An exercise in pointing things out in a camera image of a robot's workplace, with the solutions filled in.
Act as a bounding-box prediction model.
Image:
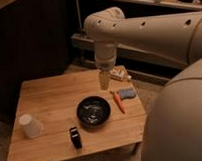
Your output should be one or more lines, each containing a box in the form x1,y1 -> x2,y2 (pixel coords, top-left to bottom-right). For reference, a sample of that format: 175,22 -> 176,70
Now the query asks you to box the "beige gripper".
95,57 -> 116,90

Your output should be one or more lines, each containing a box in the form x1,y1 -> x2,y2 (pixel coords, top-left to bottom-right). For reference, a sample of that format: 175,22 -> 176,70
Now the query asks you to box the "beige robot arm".
83,6 -> 202,161

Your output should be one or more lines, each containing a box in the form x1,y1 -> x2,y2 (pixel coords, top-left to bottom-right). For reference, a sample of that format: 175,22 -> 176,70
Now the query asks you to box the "black eraser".
69,127 -> 82,149

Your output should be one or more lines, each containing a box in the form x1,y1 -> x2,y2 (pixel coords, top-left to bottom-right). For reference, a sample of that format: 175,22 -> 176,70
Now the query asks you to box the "orange carrot toy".
110,91 -> 126,114

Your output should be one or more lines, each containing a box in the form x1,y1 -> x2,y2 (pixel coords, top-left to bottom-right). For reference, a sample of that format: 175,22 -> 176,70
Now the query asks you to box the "blue grey handheld tool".
118,88 -> 136,99

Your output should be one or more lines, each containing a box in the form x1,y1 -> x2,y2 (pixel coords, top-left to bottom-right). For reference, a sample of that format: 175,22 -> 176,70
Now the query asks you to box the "black bowl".
76,96 -> 111,127

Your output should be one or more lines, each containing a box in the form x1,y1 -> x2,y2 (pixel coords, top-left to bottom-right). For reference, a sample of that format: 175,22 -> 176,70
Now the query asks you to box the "wooden table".
7,70 -> 147,161

